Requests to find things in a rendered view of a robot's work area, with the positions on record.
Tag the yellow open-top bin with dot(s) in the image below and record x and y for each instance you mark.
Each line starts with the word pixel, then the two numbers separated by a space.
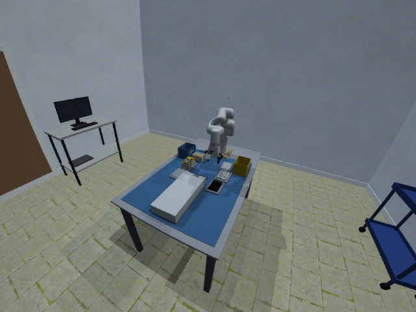
pixel 242 167

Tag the blue bench mat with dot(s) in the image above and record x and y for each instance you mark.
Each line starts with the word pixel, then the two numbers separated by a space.
pixel 207 215

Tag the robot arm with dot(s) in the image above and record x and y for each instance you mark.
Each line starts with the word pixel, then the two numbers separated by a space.
pixel 219 135

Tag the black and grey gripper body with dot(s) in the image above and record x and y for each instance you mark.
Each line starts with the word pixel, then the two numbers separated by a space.
pixel 215 149

